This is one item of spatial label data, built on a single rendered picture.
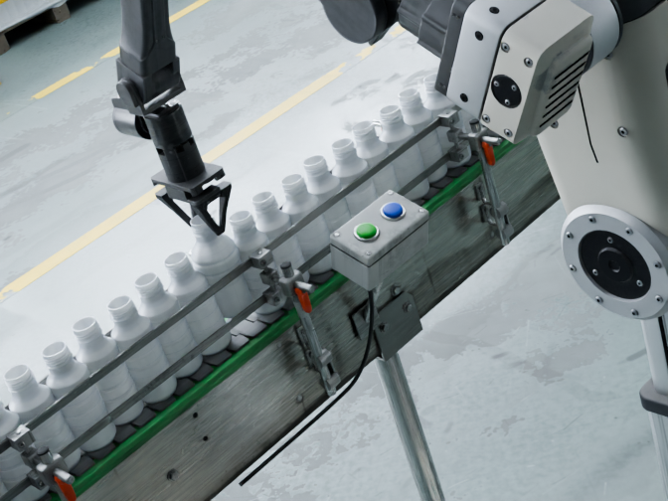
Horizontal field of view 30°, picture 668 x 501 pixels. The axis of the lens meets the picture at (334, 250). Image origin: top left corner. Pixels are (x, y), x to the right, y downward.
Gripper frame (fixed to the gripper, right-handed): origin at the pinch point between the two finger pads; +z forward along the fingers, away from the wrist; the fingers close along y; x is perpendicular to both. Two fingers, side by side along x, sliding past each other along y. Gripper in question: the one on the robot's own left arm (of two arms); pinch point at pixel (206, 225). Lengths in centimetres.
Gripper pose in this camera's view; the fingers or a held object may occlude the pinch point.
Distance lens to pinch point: 186.1
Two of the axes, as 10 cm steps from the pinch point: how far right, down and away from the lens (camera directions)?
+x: 6.8, -5.3, 5.1
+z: 2.7, 8.2, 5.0
